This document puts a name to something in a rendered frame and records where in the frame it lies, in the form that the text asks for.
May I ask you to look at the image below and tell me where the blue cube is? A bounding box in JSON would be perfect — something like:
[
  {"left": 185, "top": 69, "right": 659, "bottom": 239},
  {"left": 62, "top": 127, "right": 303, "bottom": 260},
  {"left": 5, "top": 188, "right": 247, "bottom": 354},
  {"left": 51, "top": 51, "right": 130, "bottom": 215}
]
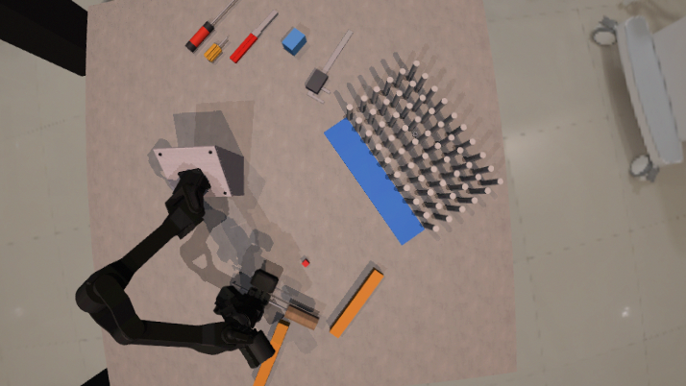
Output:
[{"left": 282, "top": 28, "right": 306, "bottom": 56}]

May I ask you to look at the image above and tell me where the orange rectangular bar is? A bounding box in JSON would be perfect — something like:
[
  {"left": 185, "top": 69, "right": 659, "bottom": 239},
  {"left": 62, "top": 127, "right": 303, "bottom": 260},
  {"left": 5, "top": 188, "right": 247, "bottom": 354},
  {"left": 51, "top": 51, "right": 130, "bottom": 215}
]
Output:
[
  {"left": 329, "top": 268, "right": 383, "bottom": 338},
  {"left": 253, "top": 319, "right": 290, "bottom": 386}
]

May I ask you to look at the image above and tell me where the small orange-handled screwdriver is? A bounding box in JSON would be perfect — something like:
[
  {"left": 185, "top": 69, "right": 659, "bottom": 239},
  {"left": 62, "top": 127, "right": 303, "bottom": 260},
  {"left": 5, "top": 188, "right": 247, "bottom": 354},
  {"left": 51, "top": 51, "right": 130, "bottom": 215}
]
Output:
[{"left": 204, "top": 38, "right": 227, "bottom": 62}]

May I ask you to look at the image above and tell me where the blue flat strip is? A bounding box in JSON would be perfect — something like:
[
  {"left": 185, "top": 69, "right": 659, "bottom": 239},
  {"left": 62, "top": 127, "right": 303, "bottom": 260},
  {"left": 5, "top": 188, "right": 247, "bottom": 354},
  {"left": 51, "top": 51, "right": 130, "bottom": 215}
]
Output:
[{"left": 324, "top": 117, "right": 425, "bottom": 245}]

